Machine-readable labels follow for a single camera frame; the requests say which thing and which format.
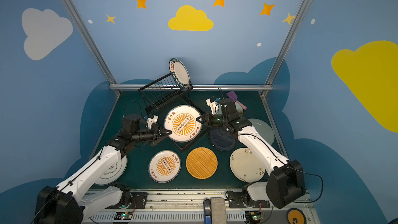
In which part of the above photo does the orange sunburst plate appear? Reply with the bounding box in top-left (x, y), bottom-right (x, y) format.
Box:
top-left (164, 105), bottom-right (202, 143)
top-left (149, 150), bottom-right (181, 183)

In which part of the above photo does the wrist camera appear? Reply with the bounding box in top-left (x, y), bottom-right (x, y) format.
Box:
top-left (145, 115), bottom-right (158, 129)
top-left (206, 97), bottom-right (220, 115)

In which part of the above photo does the right green circuit board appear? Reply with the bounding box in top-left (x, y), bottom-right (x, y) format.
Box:
top-left (245, 212), bottom-right (264, 224)

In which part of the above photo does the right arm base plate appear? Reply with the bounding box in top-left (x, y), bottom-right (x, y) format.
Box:
top-left (226, 191), bottom-right (271, 208)

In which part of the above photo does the cream floral sprig plate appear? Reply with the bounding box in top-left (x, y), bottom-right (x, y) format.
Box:
top-left (230, 148), bottom-right (265, 183)

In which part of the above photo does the green rim lettered plate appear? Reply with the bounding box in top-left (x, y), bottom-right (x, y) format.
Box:
top-left (169, 58), bottom-right (191, 88)

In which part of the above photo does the pale green flower plate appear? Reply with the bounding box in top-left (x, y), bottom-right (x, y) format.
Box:
top-left (235, 102), bottom-right (244, 117)

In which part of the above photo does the purple pink spatula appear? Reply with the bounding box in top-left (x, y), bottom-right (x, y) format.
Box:
top-left (227, 91), bottom-right (247, 111)

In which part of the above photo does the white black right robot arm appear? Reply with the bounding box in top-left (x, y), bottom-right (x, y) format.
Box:
top-left (197, 97), bottom-right (306, 209)

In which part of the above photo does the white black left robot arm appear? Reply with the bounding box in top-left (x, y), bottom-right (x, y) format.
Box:
top-left (32, 115), bottom-right (172, 224)

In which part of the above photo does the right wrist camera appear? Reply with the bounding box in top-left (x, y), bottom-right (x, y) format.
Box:
top-left (206, 97), bottom-right (220, 115)

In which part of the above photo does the pale green plain plate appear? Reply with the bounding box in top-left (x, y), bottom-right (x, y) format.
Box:
top-left (248, 118), bottom-right (275, 145)

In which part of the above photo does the dark blue plate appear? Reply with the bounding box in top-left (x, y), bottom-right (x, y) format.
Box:
top-left (208, 128), bottom-right (236, 151)

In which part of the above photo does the green circuit board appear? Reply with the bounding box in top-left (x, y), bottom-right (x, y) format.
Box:
top-left (245, 212), bottom-right (264, 224)
top-left (114, 212), bottom-right (133, 220)

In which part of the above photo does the yellow black round disc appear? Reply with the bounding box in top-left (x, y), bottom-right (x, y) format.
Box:
top-left (287, 208), bottom-right (307, 224)

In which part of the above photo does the left green circuit board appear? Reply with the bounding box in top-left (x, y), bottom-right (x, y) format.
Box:
top-left (114, 212), bottom-right (133, 220)

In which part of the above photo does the white cloud emblem plate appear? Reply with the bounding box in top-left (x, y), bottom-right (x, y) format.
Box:
top-left (95, 156), bottom-right (127, 186)

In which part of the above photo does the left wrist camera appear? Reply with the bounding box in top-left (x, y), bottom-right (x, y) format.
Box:
top-left (145, 115), bottom-right (158, 129)

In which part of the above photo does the yellow woven round mat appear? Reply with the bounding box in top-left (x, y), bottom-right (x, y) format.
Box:
top-left (186, 147), bottom-right (218, 179)

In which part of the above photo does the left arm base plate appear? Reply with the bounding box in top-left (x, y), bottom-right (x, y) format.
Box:
top-left (120, 192), bottom-right (148, 209)

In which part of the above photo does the black wire dish rack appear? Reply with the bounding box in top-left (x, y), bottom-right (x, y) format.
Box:
top-left (138, 73), bottom-right (208, 152)

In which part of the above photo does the grey blue block tool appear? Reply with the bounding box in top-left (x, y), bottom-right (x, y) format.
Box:
top-left (203, 197), bottom-right (227, 224)

